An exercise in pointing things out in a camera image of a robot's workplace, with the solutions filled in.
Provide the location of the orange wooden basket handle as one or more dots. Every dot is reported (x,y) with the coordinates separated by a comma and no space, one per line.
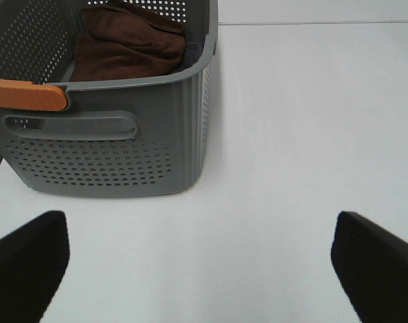
(25,95)

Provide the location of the brown folded towel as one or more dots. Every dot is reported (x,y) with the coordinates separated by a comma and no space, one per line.
(123,41)

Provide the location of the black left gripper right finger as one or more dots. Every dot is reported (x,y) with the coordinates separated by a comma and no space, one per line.
(371,264)

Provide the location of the dark grey towel in basket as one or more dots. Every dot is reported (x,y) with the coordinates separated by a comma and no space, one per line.
(191,55)

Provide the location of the grey perforated plastic basket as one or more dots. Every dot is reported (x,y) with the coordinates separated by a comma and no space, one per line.
(116,138)

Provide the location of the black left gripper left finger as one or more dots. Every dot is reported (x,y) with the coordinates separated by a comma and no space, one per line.
(33,262)

